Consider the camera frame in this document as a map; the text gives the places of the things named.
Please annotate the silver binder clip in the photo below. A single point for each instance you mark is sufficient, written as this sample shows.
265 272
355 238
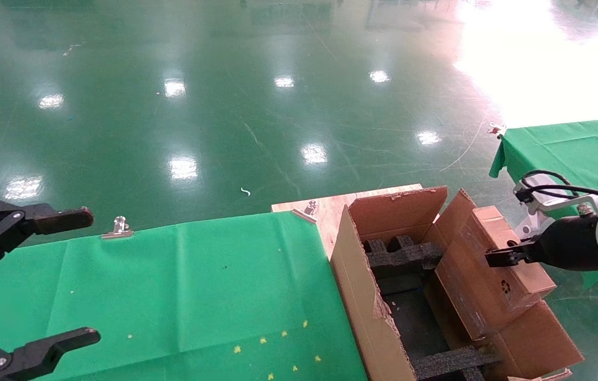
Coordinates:
117 228
305 212
497 129

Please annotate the silver camera mount bracket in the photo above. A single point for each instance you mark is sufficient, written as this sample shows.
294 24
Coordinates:
579 203

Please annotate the small brown cardboard box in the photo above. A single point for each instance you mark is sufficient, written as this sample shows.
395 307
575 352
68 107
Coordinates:
489 296

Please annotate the black cross-shaped foam insert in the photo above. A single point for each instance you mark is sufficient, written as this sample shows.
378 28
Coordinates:
405 256

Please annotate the green cloth with creases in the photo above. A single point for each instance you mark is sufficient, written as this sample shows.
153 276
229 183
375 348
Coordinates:
585 148

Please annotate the black foam bar insert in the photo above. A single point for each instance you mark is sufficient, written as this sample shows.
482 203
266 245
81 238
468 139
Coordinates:
452 362

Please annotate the large green table cloth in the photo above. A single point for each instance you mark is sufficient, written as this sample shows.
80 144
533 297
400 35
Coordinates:
161 286

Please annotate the large open brown carton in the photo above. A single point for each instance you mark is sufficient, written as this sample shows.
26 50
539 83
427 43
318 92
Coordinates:
362 296

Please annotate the white table leg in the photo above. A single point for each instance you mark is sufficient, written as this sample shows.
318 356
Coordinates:
529 225

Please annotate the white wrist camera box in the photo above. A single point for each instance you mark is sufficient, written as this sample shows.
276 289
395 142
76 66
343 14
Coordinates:
537 197

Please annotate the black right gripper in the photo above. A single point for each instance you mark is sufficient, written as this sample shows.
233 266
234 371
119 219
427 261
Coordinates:
569 243

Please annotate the black carton bottom liner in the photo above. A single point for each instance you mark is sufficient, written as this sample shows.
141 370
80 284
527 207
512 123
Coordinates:
410 317

